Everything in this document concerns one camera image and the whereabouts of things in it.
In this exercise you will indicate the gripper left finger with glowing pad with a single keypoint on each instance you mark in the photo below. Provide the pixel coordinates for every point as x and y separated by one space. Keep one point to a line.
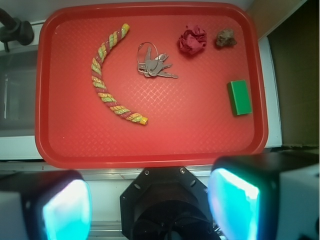
49 205

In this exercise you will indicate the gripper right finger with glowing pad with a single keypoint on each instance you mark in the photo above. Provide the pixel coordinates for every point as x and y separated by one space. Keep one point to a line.
266 196

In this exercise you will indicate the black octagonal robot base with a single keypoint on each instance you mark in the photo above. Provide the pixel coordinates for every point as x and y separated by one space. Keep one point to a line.
166 203

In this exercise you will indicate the green rectangular block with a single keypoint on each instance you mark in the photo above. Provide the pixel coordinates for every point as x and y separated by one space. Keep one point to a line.
239 97

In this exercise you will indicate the red plastic tray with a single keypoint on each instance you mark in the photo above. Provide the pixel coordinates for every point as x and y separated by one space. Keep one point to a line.
190 119

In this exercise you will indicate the grey metal sink basin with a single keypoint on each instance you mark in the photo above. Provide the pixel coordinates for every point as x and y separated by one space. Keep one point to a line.
18 93

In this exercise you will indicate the brown rock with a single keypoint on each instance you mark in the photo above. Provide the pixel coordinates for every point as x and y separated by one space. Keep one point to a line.
225 38

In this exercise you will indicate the bunch of silver keys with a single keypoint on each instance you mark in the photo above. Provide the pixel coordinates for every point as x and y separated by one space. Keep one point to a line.
154 63

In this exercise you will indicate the black faucet fixture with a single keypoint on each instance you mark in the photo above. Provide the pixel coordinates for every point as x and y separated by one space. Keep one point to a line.
14 29

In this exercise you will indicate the twisted multicolour rope toy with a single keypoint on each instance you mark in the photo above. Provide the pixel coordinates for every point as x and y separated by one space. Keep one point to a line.
100 85

